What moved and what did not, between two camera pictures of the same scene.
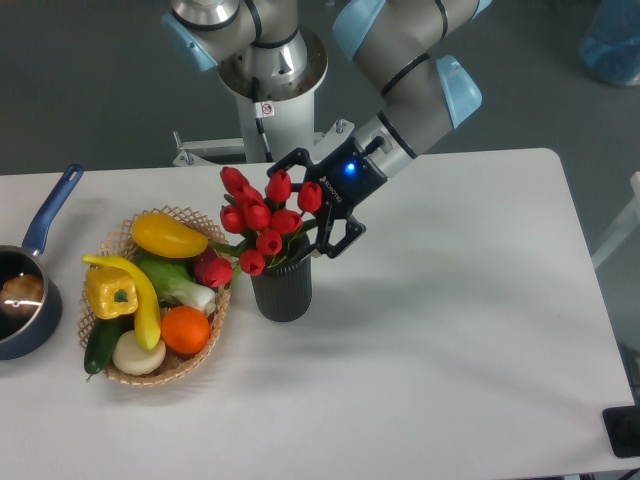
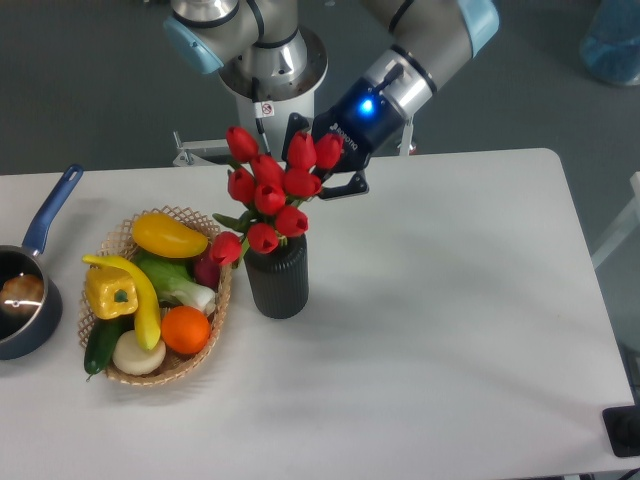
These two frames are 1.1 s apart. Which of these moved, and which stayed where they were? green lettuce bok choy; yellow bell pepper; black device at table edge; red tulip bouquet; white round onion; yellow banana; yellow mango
Moved: red tulip bouquet
Stayed: black device at table edge; yellow banana; yellow mango; green lettuce bok choy; yellow bell pepper; white round onion
